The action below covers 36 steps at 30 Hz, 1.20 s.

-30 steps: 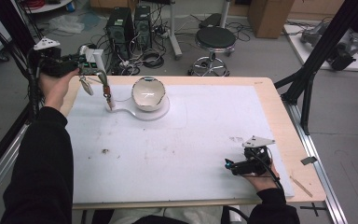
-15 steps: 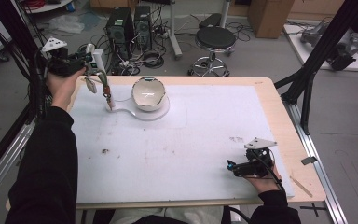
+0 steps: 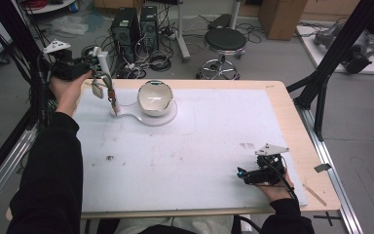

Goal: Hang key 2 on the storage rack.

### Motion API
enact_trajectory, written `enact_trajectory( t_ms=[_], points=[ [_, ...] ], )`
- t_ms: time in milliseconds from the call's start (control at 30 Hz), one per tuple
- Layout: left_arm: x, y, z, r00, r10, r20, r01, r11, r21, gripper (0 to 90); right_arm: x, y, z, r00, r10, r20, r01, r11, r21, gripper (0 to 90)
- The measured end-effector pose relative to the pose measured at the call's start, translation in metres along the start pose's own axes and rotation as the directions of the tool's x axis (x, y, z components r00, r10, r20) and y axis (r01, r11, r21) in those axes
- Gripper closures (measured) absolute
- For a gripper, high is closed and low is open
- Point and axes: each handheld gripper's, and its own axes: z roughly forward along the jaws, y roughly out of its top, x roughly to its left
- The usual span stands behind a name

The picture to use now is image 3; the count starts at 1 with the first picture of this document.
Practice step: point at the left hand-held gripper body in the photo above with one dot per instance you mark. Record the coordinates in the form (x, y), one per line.
(68, 70)

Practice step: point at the thin wooden stick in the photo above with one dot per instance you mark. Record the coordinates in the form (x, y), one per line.
(315, 195)

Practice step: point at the white floor board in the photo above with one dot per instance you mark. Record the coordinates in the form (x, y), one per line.
(318, 55)

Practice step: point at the white key stand with pole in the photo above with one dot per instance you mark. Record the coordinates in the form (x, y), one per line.
(156, 120)

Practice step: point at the white table mat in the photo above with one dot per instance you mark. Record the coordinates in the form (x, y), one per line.
(181, 152)

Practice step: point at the large black computer tower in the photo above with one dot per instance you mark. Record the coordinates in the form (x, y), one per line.
(125, 32)

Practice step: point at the brown cardboard box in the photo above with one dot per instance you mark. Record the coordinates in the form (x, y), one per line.
(280, 19)

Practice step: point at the person's right hand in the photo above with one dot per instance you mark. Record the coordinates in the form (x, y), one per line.
(277, 191)

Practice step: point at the black metal frame strut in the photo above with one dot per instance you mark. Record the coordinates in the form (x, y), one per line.
(334, 52)
(16, 39)

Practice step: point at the black round stool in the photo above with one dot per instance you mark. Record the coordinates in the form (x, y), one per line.
(224, 39)

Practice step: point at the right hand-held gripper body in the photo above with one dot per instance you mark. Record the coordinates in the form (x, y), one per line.
(266, 175)

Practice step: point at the person's lap light trousers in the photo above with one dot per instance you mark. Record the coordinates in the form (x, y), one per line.
(175, 226)

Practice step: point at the grey machine on board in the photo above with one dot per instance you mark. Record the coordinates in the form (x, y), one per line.
(358, 48)

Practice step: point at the grey tape piece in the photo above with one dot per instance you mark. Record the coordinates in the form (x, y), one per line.
(322, 167)

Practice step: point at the white round table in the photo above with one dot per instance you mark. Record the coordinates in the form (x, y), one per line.
(50, 6)

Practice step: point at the aluminium rail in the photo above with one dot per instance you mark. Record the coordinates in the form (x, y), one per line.
(334, 182)
(0, 177)

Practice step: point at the small black computer tower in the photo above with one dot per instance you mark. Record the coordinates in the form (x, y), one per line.
(149, 27)

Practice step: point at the black foot pedal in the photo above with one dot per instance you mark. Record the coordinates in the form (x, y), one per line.
(220, 21)

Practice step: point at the white bowl with gold rim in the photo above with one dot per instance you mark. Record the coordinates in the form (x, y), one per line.
(155, 97)

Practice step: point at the white metal stand leg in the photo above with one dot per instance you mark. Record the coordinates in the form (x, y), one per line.
(182, 35)

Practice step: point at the clear plastic bag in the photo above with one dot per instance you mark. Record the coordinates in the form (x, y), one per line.
(69, 25)

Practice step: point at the black tape cross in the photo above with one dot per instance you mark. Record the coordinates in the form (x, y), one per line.
(328, 218)

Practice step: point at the person's left hand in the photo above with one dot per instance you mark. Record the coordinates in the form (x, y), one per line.
(66, 94)

